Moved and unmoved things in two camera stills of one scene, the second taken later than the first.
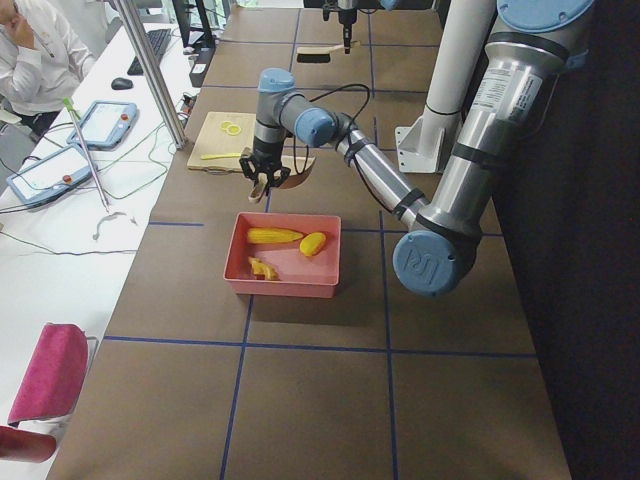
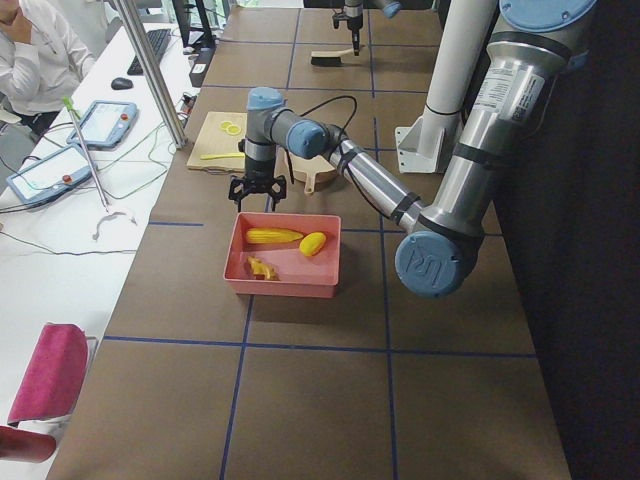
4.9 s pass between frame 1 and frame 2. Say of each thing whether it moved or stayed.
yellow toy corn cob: stayed
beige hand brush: moved
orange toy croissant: stayed
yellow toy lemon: stayed
